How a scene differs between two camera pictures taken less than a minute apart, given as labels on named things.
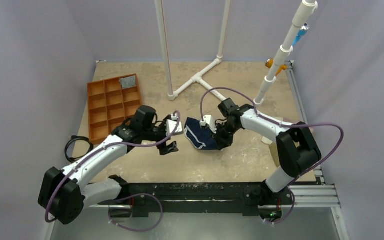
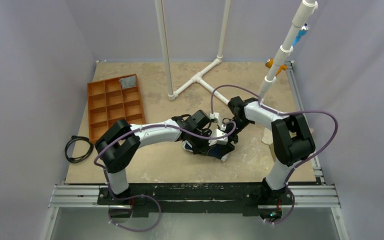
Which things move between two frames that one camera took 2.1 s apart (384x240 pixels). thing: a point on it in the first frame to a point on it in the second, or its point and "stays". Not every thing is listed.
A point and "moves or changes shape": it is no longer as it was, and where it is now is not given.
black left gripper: (164, 148) to (201, 150)
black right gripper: (224, 137) stays
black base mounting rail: (198, 197) stays
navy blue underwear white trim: (200, 137) moves or changes shape
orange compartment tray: (110, 106) stays
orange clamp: (269, 64) stays
